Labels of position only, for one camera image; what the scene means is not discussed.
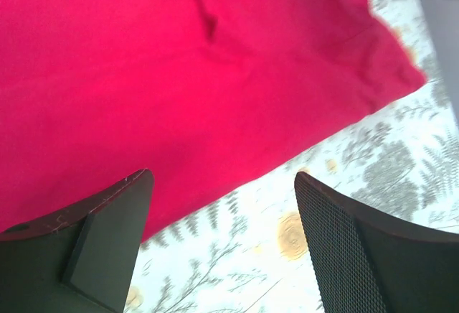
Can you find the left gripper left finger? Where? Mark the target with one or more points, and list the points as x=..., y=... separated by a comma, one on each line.
x=79, y=258

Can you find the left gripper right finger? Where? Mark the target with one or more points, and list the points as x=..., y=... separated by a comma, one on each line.
x=368, y=261

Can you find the pink t shirt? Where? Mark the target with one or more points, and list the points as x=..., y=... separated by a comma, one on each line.
x=207, y=94

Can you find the floral tablecloth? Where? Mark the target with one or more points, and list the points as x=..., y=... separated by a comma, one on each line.
x=247, y=252

